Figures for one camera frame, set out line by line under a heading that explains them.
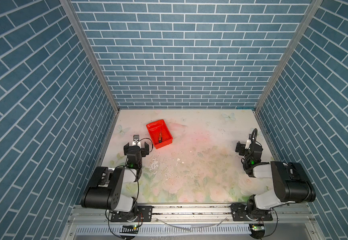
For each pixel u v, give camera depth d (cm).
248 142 83
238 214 74
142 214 73
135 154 69
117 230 69
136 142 77
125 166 72
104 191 44
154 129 109
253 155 71
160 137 102
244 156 89
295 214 75
